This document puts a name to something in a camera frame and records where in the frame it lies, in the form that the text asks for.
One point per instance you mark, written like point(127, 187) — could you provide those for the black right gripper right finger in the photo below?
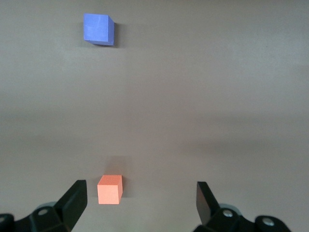
point(207, 205)

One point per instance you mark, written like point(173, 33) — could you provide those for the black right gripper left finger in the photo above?
point(71, 205)

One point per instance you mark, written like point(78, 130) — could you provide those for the orange foam block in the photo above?
point(108, 193)

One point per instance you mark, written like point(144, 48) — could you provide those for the purple foam block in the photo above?
point(96, 27)

